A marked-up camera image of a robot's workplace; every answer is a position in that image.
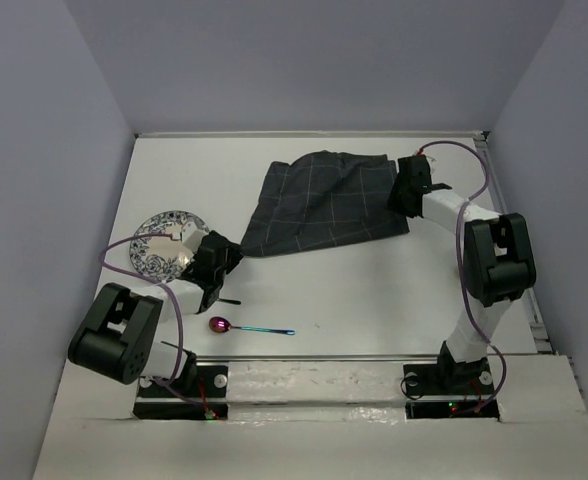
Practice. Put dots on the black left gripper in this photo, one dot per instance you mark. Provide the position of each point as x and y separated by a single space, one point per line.
233 254

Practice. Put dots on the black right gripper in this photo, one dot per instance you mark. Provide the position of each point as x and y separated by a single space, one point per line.
394 202

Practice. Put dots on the dark grey checked cloth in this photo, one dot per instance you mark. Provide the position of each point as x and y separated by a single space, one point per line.
323 200

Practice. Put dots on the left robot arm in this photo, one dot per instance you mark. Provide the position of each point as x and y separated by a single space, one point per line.
131 333

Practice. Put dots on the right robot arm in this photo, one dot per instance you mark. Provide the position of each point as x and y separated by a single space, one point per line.
495 265

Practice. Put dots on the iridescent fork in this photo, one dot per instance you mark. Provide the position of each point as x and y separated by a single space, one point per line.
230 301

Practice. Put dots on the blue floral white plate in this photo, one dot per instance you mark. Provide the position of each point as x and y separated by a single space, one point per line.
153 255

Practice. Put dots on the iridescent spoon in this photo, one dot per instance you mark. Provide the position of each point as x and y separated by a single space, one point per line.
219 324

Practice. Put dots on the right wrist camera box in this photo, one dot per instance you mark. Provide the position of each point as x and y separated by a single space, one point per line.
431 160

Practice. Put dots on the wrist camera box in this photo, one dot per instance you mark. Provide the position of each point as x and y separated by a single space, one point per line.
431 160
187 238

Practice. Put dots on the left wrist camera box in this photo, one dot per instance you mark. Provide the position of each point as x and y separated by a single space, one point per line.
187 238

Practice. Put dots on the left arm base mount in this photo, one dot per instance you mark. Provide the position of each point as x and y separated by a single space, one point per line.
203 399

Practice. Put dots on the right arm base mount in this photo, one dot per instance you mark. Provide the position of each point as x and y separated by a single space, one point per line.
428 398

